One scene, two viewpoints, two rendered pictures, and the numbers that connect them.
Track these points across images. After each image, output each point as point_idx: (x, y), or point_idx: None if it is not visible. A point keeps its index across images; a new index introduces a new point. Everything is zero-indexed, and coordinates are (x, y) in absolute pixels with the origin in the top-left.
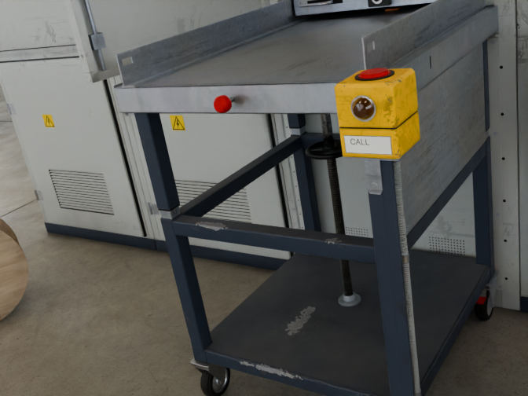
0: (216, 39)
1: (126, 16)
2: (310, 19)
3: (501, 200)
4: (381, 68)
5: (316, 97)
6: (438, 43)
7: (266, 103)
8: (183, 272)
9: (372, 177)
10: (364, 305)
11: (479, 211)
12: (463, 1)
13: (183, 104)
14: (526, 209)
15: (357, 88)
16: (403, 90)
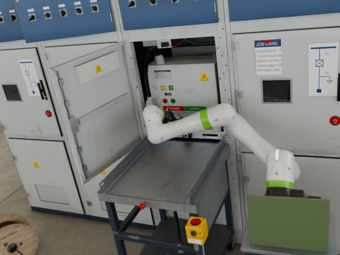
0: (128, 160)
1: (93, 155)
2: None
3: (235, 207)
4: (197, 219)
5: (174, 206)
6: (210, 178)
7: (157, 205)
8: (122, 251)
9: (196, 246)
10: (187, 252)
11: (227, 212)
12: (217, 150)
13: (125, 201)
14: (244, 210)
15: (191, 228)
16: (203, 227)
